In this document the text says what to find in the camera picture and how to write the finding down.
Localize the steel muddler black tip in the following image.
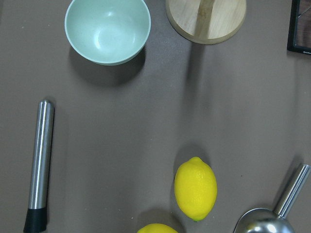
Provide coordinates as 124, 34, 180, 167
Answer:
23, 100, 54, 233

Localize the wooden cup tree stand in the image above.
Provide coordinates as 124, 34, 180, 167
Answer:
166, 0, 247, 45

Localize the steel ice scoop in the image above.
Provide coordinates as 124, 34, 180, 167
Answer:
234, 163, 311, 233

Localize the yellow lemon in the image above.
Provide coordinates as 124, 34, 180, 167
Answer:
137, 223, 177, 233
174, 157, 218, 222

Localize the light green bowl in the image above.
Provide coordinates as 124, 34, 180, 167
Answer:
64, 0, 151, 66

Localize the black framed wooden tray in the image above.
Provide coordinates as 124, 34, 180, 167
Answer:
287, 0, 311, 55

